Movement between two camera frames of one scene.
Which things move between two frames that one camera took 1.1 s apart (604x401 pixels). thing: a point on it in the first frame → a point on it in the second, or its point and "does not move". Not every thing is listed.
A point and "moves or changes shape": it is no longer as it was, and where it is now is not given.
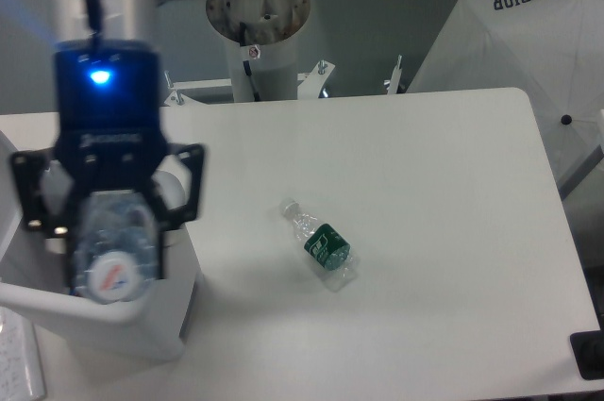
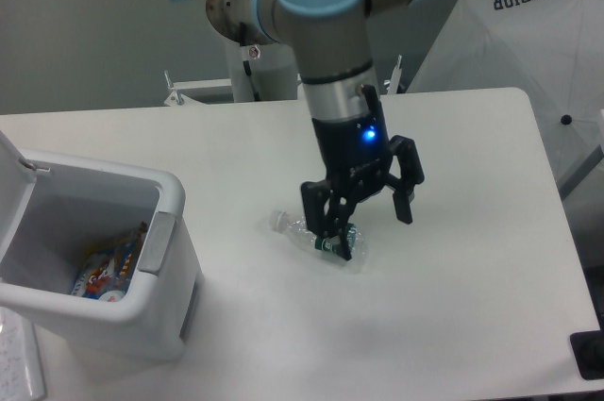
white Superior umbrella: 541,32 does not move
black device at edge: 588,348 does not move
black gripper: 108,111 → 358,158
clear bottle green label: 325,247 moves or changes shape
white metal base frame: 308,83 does not move
